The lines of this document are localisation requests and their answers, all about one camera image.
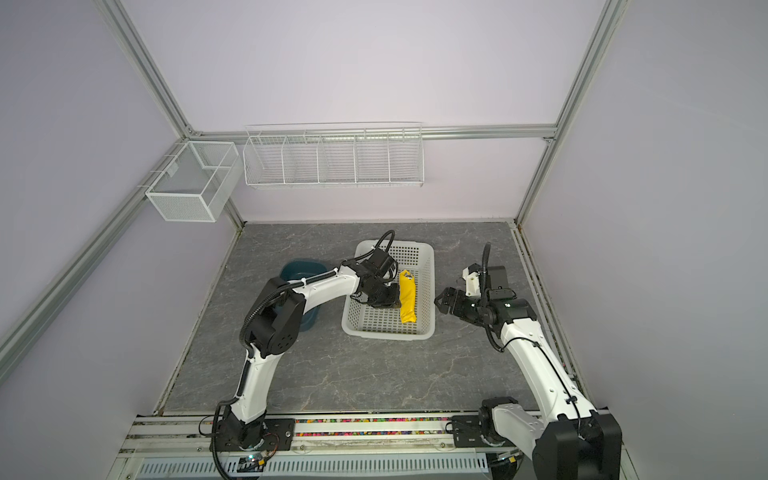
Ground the white plastic perforated basket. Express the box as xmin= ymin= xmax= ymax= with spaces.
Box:
xmin=341 ymin=239 xmax=437 ymax=341

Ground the yellow paper napkin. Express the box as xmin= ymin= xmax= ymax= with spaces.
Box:
xmin=398 ymin=270 xmax=417 ymax=324

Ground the teal plastic tray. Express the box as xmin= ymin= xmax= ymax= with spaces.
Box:
xmin=278 ymin=258 xmax=331 ymax=333

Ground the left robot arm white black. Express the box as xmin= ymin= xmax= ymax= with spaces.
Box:
xmin=212 ymin=230 xmax=400 ymax=432

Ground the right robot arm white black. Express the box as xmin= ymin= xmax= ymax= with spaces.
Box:
xmin=434 ymin=245 xmax=622 ymax=479

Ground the white vent grille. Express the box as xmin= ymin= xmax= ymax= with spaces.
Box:
xmin=133 ymin=452 xmax=490 ymax=479

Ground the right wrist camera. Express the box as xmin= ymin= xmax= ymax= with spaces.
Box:
xmin=462 ymin=263 xmax=482 ymax=299

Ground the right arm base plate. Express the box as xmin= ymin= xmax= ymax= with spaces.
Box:
xmin=445 ymin=412 xmax=539 ymax=448

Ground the white wire wall shelf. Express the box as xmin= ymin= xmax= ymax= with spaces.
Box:
xmin=243 ymin=122 xmax=425 ymax=188

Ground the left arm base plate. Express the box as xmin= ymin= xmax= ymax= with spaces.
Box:
xmin=211 ymin=417 xmax=296 ymax=453

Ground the white mesh wall box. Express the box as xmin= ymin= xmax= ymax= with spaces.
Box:
xmin=146 ymin=141 xmax=244 ymax=223

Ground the aluminium front rail frame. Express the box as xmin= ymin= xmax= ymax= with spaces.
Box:
xmin=107 ymin=410 xmax=640 ymax=480

